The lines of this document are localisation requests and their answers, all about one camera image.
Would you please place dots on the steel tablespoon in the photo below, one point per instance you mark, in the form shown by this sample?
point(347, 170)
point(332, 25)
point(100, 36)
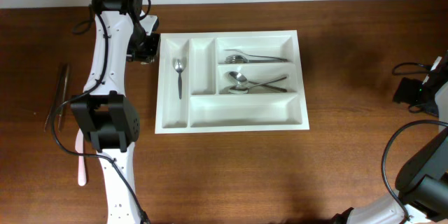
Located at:
point(238, 77)
point(239, 90)

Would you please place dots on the pink plastic knife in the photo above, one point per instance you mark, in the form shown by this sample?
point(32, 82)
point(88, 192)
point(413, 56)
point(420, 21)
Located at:
point(82, 175)

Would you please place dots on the steel fork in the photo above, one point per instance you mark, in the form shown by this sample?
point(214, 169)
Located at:
point(232, 60)
point(245, 58)
point(250, 55)

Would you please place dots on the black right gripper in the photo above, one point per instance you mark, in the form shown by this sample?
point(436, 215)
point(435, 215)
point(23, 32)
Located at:
point(403, 91)

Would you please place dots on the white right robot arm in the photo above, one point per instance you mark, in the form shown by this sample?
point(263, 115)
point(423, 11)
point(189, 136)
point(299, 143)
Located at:
point(420, 193)

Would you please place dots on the white cutlery tray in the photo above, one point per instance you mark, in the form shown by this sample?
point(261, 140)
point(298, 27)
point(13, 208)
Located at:
point(228, 92)

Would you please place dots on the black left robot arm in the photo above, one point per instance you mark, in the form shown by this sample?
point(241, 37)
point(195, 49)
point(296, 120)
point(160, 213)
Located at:
point(107, 119)

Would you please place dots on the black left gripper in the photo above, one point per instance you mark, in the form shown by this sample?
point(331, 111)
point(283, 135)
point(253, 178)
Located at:
point(148, 50)

